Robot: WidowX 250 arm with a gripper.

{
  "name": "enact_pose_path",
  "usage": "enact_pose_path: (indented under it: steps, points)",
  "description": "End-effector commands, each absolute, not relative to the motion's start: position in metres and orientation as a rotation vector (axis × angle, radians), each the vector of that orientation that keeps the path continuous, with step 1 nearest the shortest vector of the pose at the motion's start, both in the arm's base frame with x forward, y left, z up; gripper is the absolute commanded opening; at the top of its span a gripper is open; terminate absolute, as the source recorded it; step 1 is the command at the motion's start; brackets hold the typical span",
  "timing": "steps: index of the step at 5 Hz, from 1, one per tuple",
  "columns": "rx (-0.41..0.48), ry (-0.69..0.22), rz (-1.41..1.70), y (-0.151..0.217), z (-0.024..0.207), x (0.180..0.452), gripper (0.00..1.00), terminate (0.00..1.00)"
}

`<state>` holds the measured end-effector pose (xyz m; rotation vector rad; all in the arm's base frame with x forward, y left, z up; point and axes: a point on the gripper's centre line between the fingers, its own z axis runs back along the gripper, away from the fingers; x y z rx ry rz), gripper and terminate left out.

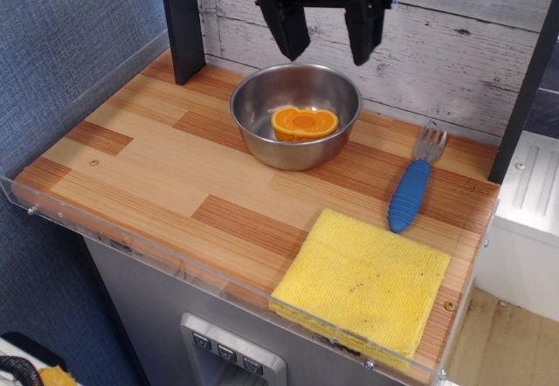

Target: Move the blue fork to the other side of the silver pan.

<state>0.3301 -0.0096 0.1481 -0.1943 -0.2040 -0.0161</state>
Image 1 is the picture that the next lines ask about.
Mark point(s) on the clear acrylic table guard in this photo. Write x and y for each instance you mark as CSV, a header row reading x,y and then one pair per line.
x,y
179,217

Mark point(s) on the black vertical post left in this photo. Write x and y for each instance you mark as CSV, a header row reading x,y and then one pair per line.
x,y
185,38

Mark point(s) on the yellow folded cloth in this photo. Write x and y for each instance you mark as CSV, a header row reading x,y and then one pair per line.
x,y
368,289

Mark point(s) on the white toy sink unit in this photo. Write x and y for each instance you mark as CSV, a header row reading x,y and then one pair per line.
x,y
519,260

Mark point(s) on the orange toy fruit slice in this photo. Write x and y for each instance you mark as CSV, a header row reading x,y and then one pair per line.
x,y
296,124

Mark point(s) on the yellow object bottom left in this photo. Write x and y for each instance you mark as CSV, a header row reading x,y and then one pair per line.
x,y
56,376

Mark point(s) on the blue handled metal fork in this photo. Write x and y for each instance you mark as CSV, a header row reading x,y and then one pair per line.
x,y
408,196

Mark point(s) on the silver metal bowl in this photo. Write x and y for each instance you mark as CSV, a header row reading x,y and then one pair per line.
x,y
258,96

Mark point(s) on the black vertical post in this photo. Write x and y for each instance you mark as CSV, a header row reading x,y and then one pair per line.
x,y
536,68
185,38

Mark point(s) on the silver toy fridge cabinet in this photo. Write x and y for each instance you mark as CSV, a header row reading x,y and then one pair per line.
x,y
187,331

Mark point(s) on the black vertical post right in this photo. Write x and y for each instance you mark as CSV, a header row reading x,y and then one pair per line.
x,y
536,68

